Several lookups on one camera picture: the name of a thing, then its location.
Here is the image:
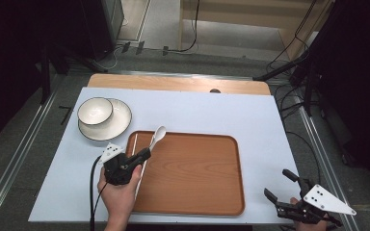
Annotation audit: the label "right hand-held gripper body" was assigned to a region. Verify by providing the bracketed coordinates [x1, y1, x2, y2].
[276, 177, 357, 228]

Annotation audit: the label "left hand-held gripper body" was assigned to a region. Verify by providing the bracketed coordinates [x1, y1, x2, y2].
[97, 141, 137, 187]

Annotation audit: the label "white ceramic spoon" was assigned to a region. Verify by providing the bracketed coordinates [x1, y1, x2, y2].
[147, 125, 168, 152]

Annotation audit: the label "white ceramic plate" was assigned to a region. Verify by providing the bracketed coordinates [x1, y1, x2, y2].
[77, 97, 133, 142]

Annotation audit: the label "brown wooden tray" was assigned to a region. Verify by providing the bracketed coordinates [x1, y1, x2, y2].
[125, 129, 247, 217]

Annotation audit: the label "white ceramic bowl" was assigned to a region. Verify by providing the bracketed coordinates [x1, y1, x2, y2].
[76, 96, 115, 126]

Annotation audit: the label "person's left hand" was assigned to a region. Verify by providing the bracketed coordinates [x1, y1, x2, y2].
[96, 165, 144, 222]

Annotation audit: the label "person's right hand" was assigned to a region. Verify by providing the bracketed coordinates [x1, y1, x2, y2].
[296, 220, 329, 231]

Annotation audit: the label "white table cover sheet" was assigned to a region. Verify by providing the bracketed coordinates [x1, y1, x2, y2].
[27, 86, 304, 225]

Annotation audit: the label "light wooden table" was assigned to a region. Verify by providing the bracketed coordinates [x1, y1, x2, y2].
[86, 72, 272, 96]

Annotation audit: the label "black metal stand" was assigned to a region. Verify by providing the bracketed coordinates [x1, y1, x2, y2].
[252, 47, 323, 117]
[40, 40, 109, 106]

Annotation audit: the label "black curtain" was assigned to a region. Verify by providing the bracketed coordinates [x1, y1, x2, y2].
[0, 0, 104, 152]

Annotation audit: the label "light wooden counter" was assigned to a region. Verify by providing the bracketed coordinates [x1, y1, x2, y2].
[177, 0, 335, 62]

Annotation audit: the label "metal floor rail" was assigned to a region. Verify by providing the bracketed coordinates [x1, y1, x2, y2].
[298, 95, 361, 231]
[0, 90, 60, 223]

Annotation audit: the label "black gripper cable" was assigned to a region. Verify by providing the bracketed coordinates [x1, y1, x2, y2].
[89, 155, 108, 231]

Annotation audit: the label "black floor cables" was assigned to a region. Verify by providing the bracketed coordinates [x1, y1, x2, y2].
[265, 57, 323, 187]

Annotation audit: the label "white floor cable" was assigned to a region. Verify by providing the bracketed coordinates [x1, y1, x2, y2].
[92, 45, 123, 72]

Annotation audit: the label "black power cable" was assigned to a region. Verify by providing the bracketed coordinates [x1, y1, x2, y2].
[165, 0, 201, 54]

